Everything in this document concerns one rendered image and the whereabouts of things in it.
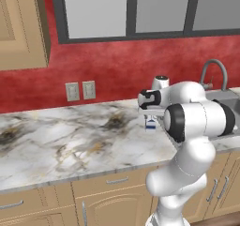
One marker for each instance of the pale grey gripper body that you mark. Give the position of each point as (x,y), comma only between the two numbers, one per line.
(153,111)

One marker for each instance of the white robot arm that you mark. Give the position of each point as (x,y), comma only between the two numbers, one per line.
(190,161)

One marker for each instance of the white and blue milk carton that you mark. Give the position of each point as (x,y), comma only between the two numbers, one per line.
(150,125)

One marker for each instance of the grey curved sink tap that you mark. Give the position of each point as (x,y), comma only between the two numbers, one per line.
(217,63)

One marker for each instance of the beige drawer front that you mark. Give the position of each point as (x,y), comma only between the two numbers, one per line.
(34,198)
(93,183)

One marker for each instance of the dark grey framed window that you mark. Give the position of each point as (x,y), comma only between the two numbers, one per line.
(131,14)

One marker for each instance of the beige cupboard door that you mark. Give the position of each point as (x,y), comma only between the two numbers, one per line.
(229,201)
(200,204)
(118,209)
(37,218)

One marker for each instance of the grey wall socket plate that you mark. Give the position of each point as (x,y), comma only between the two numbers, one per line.
(72,92)
(89,90)

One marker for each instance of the beige wall cupboard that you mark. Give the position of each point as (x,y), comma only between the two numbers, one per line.
(18,26)

